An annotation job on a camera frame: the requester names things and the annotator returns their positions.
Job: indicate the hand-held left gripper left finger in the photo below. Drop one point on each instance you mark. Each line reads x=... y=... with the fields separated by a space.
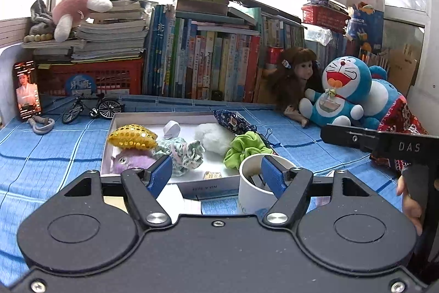
x=159 y=173

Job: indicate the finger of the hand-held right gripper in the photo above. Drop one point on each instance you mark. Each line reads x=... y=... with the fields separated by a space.
x=346 y=136

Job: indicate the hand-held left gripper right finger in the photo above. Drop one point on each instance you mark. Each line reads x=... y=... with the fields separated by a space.
x=274 y=174

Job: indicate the purple plush toy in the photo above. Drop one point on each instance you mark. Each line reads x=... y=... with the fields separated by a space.
x=133 y=161

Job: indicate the red printed cloth bag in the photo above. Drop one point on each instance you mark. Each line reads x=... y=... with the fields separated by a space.
x=401 y=116

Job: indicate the lime green scrunchie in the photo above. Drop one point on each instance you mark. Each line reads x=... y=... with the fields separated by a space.
x=245 y=145

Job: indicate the small white plastic object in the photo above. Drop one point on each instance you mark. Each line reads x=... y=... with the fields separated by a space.
x=171 y=130

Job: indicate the gold sequin pouch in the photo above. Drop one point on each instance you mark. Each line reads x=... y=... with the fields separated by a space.
x=132 y=136

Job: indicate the white cardboard box tray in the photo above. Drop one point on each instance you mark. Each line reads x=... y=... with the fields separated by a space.
x=144 y=119

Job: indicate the dark blue printed pouch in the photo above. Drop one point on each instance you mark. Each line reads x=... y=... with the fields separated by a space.
x=233 y=119

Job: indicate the person's right hand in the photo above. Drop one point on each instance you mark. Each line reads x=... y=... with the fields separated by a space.
x=411 y=214

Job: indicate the white paper cup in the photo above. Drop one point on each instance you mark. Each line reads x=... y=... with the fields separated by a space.
x=250 y=190

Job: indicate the white paper card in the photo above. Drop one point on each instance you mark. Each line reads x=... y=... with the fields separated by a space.
x=171 y=200

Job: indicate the green checked scrunchie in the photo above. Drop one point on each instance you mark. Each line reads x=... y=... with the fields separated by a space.
x=185 y=155

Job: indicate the single black binder clip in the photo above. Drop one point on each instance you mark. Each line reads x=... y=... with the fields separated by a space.
x=269 y=142

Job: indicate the small cream label tag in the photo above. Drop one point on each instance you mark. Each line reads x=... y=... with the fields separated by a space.
x=211 y=175

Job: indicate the large blue white plush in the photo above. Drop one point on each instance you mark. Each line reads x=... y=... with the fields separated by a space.
x=380 y=97

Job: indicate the blue robot cat plush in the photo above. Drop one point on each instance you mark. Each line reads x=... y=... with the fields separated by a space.
x=343 y=73

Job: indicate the white fluffy plush ball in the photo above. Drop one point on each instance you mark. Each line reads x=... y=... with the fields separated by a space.
x=212 y=136

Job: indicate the brown cardboard box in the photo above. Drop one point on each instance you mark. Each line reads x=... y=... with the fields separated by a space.
x=401 y=70

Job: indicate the brown haired doll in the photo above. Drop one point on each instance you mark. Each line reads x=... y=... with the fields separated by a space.
x=301 y=68

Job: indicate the black toy bicycle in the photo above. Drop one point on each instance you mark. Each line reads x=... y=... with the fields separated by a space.
x=90 y=112

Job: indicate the small black box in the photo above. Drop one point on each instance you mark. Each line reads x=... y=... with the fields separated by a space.
x=217 y=96

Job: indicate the clear plastic bag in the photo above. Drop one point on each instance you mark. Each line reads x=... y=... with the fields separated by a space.
x=319 y=35

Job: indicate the red cylindrical can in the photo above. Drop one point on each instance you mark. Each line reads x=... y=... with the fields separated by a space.
x=276 y=56

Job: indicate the large red plastic basket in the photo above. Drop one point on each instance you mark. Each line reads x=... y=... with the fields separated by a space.
x=113 y=76

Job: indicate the blue checked cloth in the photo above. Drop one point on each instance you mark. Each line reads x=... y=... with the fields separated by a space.
x=51 y=159

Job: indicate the blue printed carton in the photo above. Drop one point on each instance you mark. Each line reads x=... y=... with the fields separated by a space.
x=367 y=28

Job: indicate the row of upright books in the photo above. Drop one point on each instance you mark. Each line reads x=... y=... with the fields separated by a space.
x=192 y=63

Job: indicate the round blue sign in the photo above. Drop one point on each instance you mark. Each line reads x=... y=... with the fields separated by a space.
x=80 y=85

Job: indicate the small red plastic basket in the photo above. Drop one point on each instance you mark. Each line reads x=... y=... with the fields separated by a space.
x=325 y=18

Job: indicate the grey carabiner clip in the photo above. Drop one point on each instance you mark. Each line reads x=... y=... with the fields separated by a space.
x=43 y=129

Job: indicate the stack of worn grey books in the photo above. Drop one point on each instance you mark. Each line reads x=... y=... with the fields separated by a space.
x=109 y=35

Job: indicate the smartphone with lit screen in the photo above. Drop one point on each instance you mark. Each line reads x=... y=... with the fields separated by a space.
x=27 y=90

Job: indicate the pile of flat books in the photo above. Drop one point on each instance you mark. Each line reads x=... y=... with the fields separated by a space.
x=219 y=21

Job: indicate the pink plush rabbit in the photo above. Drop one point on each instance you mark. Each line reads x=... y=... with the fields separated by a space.
x=73 y=4

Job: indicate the grey plush toy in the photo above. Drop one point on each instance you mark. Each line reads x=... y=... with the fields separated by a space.
x=39 y=21

